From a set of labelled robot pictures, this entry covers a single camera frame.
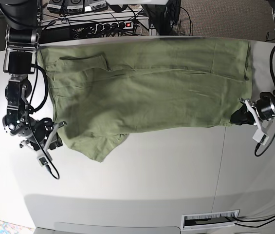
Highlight devices on back shelf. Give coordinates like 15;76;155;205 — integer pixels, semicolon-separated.
46;0;108;15

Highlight table cable grommet slot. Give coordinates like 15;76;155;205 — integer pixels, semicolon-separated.
181;210;240;231

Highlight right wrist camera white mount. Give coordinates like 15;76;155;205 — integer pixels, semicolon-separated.
19;121;67;167

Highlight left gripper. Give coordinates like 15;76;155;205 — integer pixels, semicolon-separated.
230;92;275;126

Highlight white table leg frame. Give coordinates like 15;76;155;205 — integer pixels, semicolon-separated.
137;4;157;36

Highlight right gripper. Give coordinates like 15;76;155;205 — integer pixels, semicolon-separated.
30;118;63;149

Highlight black power strip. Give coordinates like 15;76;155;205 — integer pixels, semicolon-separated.
93;21;134;31

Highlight black cables at grommet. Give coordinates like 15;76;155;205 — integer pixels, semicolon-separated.
233;207;275;229

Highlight green T-shirt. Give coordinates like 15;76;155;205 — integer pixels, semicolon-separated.
38;38;252;162

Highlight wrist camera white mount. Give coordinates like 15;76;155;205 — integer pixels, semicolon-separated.
239;97;273;146
19;121;67;167

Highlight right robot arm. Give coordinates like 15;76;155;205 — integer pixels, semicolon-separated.
0;0;63;151

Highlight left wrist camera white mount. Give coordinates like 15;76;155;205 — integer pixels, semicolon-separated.
239;97;273;146

